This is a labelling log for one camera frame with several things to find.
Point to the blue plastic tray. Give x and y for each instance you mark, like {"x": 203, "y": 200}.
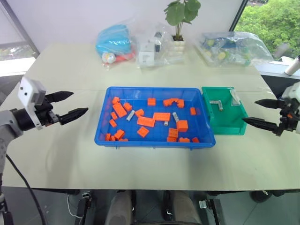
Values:
{"x": 154, "y": 131}

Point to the dark window frame post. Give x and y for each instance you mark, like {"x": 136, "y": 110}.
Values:
{"x": 239, "y": 15}

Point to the black caster wheel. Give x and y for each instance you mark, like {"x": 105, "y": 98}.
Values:
{"x": 262, "y": 197}

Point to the small orange building block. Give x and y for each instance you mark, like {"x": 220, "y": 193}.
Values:
{"x": 193, "y": 111}
{"x": 107, "y": 137}
{"x": 143, "y": 132}
{"x": 123, "y": 140}
{"x": 127, "y": 106}
{"x": 114, "y": 115}
{"x": 115, "y": 100}
{"x": 171, "y": 139}
{"x": 195, "y": 140}
{"x": 151, "y": 101}
{"x": 139, "y": 112}
{"x": 119, "y": 134}
{"x": 113, "y": 123}
{"x": 184, "y": 140}
{"x": 113, "y": 138}
{"x": 173, "y": 133}

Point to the bag with white parts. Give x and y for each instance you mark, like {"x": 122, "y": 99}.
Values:
{"x": 164, "y": 56}

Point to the small silver metal piece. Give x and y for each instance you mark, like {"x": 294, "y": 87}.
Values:
{"x": 166, "y": 123}

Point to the clear bag with colourful items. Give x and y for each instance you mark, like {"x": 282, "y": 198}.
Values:
{"x": 234, "y": 50}

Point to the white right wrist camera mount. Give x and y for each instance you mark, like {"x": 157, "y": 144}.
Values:
{"x": 291, "y": 92}

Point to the green leafy plant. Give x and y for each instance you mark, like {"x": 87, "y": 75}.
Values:
{"x": 180, "y": 11}

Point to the tall orange building block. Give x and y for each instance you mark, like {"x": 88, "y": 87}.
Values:
{"x": 182, "y": 125}

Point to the white plant pot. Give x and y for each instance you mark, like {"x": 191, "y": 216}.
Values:
{"x": 178, "y": 44}

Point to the grey rounded shape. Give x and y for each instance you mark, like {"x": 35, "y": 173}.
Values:
{"x": 185, "y": 208}
{"x": 118, "y": 208}

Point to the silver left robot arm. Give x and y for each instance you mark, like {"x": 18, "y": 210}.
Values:
{"x": 6, "y": 127}

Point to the white square box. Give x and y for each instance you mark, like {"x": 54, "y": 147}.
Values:
{"x": 146, "y": 56}

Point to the white cylinder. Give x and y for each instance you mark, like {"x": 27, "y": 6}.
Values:
{"x": 292, "y": 65}

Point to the long orange building block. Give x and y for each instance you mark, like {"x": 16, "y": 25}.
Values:
{"x": 146, "y": 121}
{"x": 161, "y": 116}
{"x": 119, "y": 110}

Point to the black table stand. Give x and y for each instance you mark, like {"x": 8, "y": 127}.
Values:
{"x": 214, "y": 212}
{"x": 83, "y": 211}

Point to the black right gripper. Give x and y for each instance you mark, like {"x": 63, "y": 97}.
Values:
{"x": 287, "y": 117}

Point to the grey brick in tray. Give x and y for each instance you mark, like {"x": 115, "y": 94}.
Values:
{"x": 130, "y": 115}

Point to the white patterned ball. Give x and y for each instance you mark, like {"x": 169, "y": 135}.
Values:
{"x": 108, "y": 57}

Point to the grey window frame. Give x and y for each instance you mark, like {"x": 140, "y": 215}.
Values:
{"x": 22, "y": 28}

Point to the clear bag with blue cloth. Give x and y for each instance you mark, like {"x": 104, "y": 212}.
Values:
{"x": 112, "y": 39}

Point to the green plastic bin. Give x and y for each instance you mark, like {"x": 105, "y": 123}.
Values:
{"x": 225, "y": 122}

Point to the orange arch building block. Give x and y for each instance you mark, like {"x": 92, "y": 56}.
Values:
{"x": 167, "y": 102}

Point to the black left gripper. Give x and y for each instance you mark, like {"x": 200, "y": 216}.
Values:
{"x": 45, "y": 113}

